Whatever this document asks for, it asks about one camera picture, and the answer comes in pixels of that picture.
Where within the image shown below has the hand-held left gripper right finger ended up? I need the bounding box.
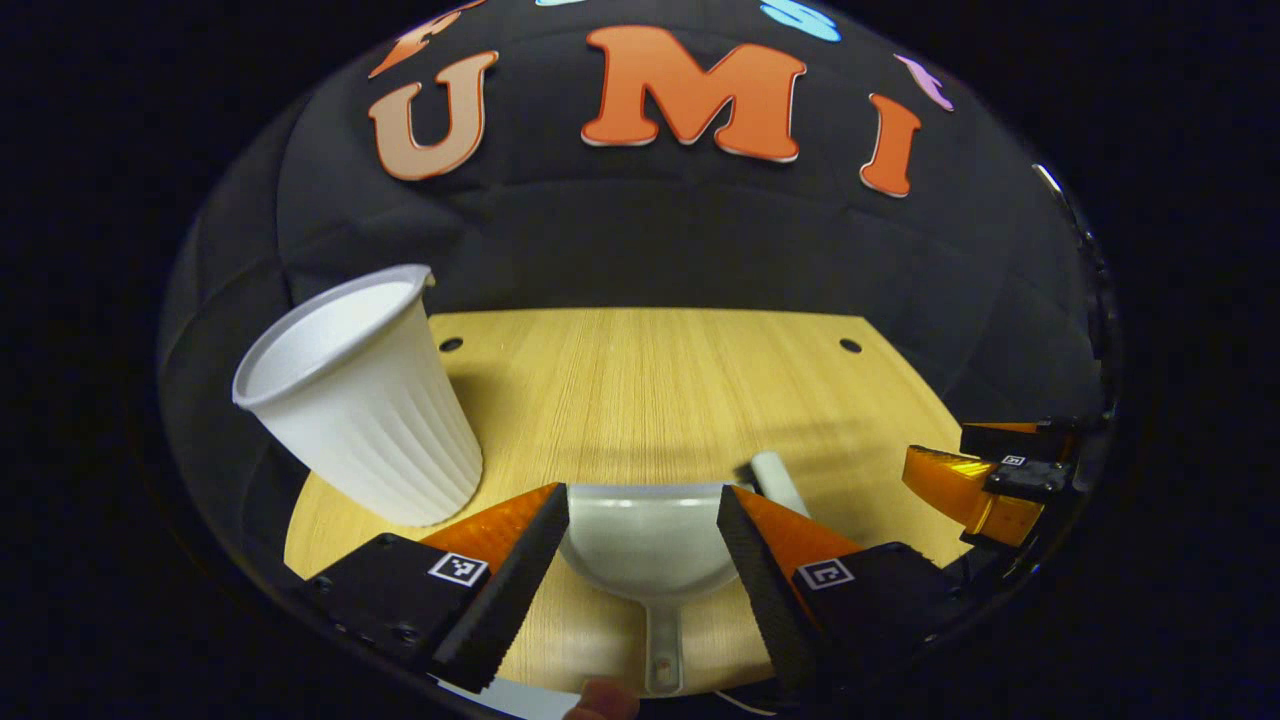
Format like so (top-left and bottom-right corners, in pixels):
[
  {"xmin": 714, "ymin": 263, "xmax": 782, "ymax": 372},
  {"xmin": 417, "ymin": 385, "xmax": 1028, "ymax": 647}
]
[{"xmin": 715, "ymin": 485, "xmax": 963, "ymax": 700}]

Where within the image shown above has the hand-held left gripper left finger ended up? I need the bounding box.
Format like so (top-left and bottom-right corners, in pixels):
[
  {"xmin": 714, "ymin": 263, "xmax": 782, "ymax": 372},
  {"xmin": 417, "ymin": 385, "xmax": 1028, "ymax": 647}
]
[{"xmin": 298, "ymin": 483, "xmax": 572, "ymax": 696}]

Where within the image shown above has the small grey broom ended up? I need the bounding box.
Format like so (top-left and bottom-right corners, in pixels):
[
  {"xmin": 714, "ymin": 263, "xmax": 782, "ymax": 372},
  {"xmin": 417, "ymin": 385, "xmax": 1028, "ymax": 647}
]
[{"xmin": 751, "ymin": 451, "xmax": 812, "ymax": 520}]

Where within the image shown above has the grey plastic dustpan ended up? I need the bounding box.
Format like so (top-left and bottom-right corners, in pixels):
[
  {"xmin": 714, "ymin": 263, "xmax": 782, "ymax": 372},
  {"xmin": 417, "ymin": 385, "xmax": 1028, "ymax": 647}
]
[{"xmin": 558, "ymin": 483, "xmax": 746, "ymax": 697}]

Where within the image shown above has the white ribbed garbage bin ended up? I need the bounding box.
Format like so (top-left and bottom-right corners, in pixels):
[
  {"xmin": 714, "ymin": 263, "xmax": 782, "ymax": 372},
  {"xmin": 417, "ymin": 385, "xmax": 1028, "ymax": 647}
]
[{"xmin": 232, "ymin": 264, "xmax": 484, "ymax": 528}]

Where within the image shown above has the wooden desktop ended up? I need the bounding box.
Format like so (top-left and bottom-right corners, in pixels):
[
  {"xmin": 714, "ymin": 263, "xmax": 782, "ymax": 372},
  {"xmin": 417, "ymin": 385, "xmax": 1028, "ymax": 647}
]
[{"xmin": 283, "ymin": 307, "xmax": 966, "ymax": 701}]

